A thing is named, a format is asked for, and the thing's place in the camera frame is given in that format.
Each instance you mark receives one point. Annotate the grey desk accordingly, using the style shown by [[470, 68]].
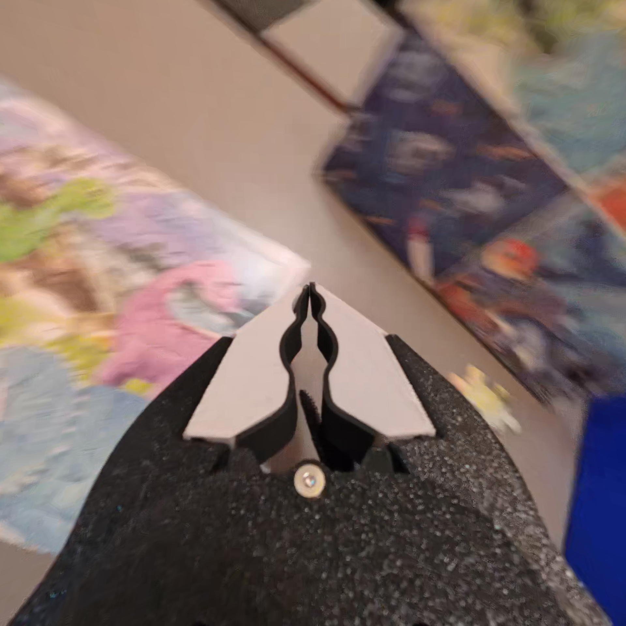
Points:
[[220, 122]]

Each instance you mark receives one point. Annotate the green dinosaur head puzzle piece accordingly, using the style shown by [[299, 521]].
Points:
[[49, 220]]

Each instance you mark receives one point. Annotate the dinosaur puzzle tray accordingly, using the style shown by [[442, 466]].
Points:
[[266, 254]]

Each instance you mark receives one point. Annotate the blue plastic bin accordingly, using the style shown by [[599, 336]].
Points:
[[596, 489]]

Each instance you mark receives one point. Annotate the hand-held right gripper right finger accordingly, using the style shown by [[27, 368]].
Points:
[[376, 386]]

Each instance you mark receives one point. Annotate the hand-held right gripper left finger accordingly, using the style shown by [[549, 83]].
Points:
[[244, 386]]

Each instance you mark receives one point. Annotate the pile of puzzle pieces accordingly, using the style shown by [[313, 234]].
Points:
[[484, 396]]

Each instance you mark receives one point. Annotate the colourful puzzle box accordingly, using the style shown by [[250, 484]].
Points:
[[440, 171]]

